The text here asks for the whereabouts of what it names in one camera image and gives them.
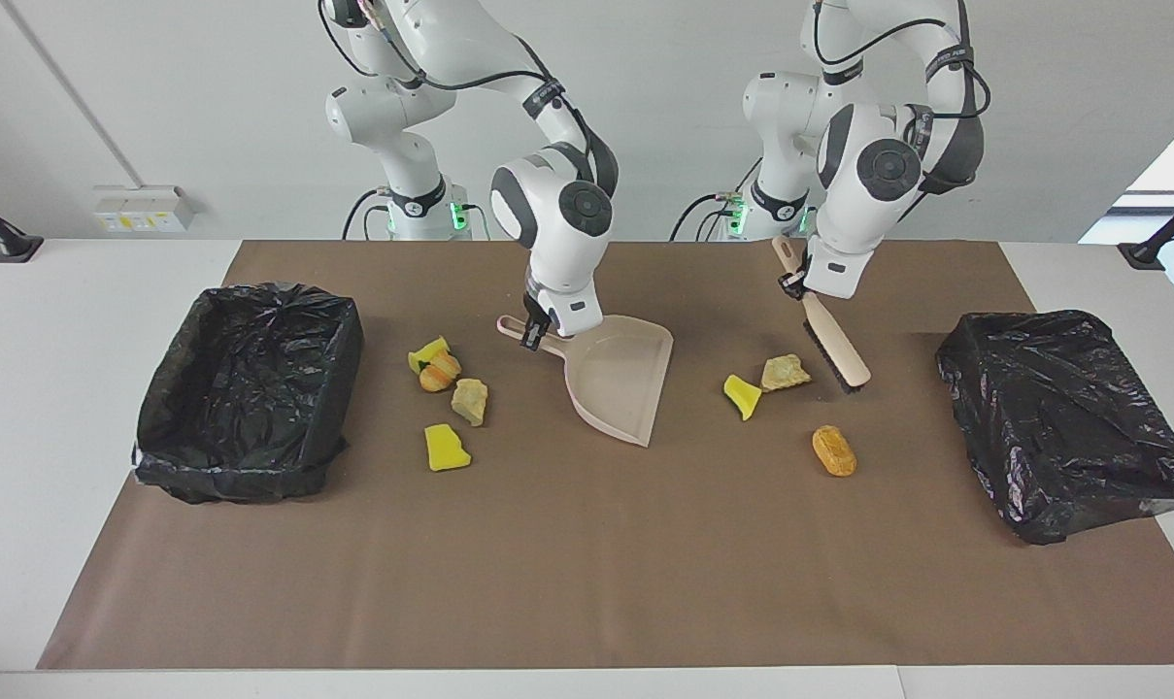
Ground beige hand brush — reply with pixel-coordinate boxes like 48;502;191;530
771;236;872;395

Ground beige sponge chunk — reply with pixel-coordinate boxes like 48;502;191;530
761;354;812;392

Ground small beige bread chunk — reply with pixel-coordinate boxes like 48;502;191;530
451;379;489;428

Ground pink plastic dustpan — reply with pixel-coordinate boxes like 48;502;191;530
495;313;675;449

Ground orange striped croissant piece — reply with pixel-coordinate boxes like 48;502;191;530
419;353;462;393

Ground yellow green sponge strip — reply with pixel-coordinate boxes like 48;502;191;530
408;335;451;376

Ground yellow sponge piece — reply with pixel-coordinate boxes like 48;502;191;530
723;375;762;422

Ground yellow notched sponge chunk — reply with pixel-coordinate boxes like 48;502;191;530
424;423;473;473

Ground orange bread roll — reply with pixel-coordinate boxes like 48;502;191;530
811;424;857;478

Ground open bin with black bag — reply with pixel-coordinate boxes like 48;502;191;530
132;282;365;505

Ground bin wrapped in black bag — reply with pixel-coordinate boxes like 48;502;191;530
934;310;1174;546

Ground brown paper table mat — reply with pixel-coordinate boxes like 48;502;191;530
38;240;1174;671

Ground black clamp stand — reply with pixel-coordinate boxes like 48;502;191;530
1118;188;1174;271
0;186;44;264

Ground black left base cable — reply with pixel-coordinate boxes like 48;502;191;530
669;155;764;242

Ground black base cable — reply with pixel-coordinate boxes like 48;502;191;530
669;155;764;242
342;187;393;242

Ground black right base cable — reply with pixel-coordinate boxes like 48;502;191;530
342;187;393;242

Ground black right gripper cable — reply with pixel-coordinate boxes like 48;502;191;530
317;0;558;98

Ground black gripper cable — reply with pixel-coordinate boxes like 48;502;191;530
317;0;558;98
812;0;993;122

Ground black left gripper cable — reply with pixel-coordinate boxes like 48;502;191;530
812;0;993;122

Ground white wall socket box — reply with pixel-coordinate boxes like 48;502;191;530
94;186;198;234

